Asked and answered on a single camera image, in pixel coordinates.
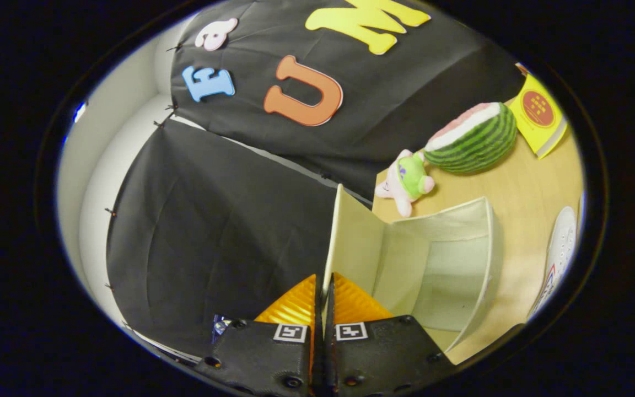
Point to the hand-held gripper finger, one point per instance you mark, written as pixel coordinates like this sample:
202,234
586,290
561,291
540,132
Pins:
317,353
329,353

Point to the olive fabric storage box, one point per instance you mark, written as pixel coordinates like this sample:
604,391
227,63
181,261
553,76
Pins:
433,264

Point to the white shoe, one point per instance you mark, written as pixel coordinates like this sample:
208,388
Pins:
557,253

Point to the pink and green plush toy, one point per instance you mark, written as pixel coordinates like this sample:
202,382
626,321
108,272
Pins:
414,176

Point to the watermelon slice plush toy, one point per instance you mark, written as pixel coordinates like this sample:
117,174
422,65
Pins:
477,143

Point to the yellow book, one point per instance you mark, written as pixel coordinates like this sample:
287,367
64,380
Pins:
538,118

